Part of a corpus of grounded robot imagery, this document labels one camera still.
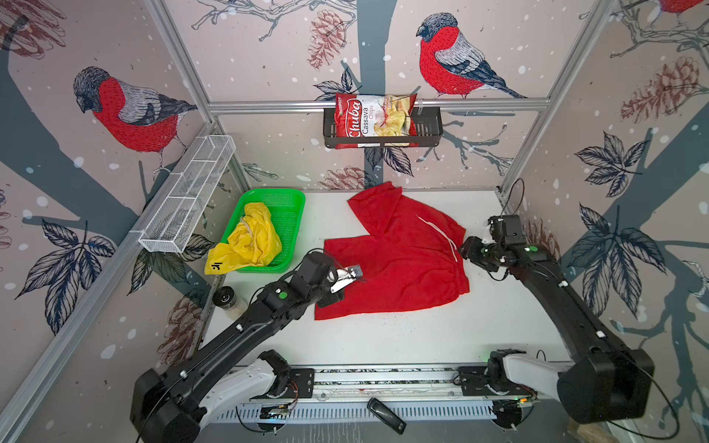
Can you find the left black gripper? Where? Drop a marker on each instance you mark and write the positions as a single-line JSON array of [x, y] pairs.
[[330, 297]]

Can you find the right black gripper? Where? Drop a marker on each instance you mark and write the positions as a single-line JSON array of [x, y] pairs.
[[468, 246]]

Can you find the red shorts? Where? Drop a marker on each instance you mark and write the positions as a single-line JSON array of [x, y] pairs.
[[409, 257]]

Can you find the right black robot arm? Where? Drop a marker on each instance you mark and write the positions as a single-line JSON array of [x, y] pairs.
[[604, 380]]

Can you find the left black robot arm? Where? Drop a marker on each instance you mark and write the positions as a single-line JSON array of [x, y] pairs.
[[176, 405]]

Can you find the yellow shorts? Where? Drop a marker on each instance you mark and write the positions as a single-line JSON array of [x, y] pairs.
[[253, 243]]

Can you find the green plastic tray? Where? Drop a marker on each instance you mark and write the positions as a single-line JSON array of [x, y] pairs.
[[286, 206]]

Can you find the black round lens cap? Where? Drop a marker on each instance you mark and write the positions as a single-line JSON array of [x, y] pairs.
[[224, 298]]

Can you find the black remote-like device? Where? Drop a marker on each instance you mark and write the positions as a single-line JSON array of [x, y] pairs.
[[387, 416]]

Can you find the red cassava chips bag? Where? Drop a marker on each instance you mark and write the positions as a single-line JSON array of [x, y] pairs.
[[372, 116]]

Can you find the wooden block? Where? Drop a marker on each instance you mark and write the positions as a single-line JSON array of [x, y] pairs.
[[592, 433]]

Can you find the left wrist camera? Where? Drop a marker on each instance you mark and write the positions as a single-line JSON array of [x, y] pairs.
[[339, 278]]

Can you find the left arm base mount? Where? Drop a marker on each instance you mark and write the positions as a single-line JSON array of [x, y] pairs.
[[288, 383]]

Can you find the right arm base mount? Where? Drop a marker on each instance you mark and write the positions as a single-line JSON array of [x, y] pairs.
[[482, 381]]

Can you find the black wall basket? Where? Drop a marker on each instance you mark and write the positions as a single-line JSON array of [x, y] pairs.
[[426, 121]]

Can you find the aluminium rail base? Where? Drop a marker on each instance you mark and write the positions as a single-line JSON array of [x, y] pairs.
[[414, 392]]

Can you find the white wire mesh basket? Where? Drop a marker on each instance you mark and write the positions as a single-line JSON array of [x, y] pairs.
[[177, 217]]

